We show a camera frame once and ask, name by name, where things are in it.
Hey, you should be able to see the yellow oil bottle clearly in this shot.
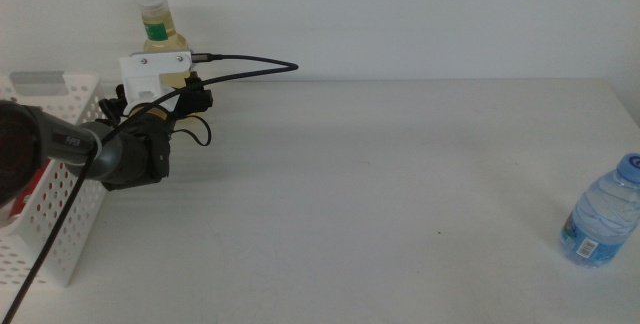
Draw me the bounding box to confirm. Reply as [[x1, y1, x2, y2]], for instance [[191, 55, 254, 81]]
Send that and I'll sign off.
[[138, 0, 204, 120]]

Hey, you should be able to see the red soda can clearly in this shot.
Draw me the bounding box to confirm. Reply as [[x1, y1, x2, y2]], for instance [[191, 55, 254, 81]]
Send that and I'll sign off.
[[9, 158, 51, 218]]

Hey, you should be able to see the clear water bottle blue cap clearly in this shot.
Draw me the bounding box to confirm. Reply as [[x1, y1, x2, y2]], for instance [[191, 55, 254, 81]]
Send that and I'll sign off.
[[559, 152, 640, 269]]

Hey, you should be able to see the white perforated plastic basket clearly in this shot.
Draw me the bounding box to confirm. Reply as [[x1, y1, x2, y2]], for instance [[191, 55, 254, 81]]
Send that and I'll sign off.
[[0, 71, 109, 288]]

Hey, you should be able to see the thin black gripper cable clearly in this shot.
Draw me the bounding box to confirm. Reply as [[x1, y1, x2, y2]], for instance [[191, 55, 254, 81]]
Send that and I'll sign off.
[[169, 112, 213, 148]]

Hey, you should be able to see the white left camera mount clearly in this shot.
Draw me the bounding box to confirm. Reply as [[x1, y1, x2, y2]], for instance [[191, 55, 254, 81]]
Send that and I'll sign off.
[[118, 51, 194, 115]]

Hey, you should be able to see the thick black camera cable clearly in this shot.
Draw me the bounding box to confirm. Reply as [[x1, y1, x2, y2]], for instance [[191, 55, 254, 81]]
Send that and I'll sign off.
[[0, 52, 300, 324]]

